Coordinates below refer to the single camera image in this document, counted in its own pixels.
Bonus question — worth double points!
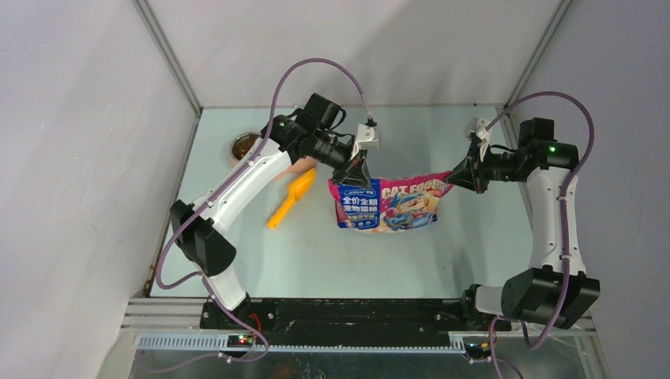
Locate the white cable duct strip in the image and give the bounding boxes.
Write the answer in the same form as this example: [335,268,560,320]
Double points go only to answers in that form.
[135,332,465,354]

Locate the left aluminium frame post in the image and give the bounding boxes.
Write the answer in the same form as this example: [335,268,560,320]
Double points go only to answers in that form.
[131,0,203,117]

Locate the yellow plastic scoop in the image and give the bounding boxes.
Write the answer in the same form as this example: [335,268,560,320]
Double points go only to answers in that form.
[266,168,316,230]

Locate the pink double pet bowl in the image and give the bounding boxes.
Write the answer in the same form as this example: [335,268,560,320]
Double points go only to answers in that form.
[229,131,320,182]

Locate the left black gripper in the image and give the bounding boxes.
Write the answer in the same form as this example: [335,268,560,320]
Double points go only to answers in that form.
[310,130,371,190]

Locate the aluminium frame post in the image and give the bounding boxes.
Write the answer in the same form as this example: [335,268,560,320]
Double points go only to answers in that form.
[131,0,203,117]
[504,0,574,107]

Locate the right aluminium frame post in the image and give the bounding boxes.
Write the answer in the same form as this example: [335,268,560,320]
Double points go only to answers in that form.
[504,0,574,107]

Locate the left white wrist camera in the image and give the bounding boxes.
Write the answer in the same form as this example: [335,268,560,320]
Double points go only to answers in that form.
[351,124,381,158]

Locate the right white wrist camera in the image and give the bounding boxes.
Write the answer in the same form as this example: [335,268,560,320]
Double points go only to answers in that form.
[464,118,491,162]

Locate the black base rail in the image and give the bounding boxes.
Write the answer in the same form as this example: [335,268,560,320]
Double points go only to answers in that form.
[201,297,511,349]

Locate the colourful cat food bag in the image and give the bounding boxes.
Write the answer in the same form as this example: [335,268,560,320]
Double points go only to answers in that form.
[329,171,453,234]

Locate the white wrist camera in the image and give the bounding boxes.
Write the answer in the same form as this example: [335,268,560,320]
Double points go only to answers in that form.
[464,118,491,162]
[351,124,381,158]

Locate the brown pet food kibble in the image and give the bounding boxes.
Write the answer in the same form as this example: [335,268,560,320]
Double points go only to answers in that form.
[230,132,261,161]

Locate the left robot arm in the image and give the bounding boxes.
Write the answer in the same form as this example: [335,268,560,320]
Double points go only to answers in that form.
[170,94,380,329]

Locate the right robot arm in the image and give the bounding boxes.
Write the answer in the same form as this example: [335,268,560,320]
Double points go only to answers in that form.
[446,118,600,330]

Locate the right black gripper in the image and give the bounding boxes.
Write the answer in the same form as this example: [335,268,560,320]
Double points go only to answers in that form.
[444,141,524,194]

